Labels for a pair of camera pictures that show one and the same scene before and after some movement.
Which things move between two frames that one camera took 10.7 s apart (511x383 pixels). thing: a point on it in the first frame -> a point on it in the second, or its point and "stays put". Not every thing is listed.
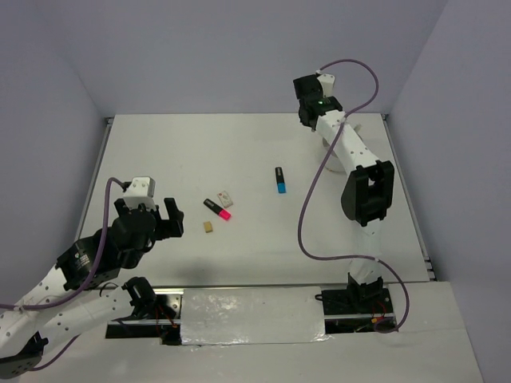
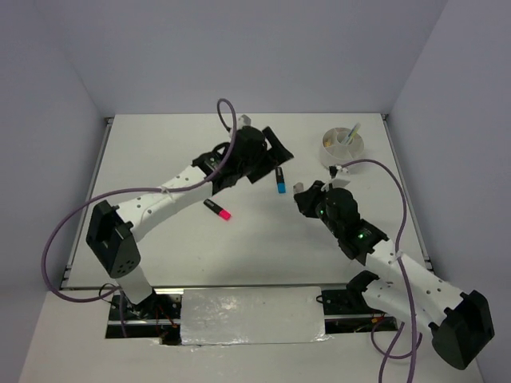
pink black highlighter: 216,209 stays put
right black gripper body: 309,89 -> 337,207
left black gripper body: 159,234 -> 264,159
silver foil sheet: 252,315 stays put
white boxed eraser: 224,199 -> 299,187
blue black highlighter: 280,179 stays put
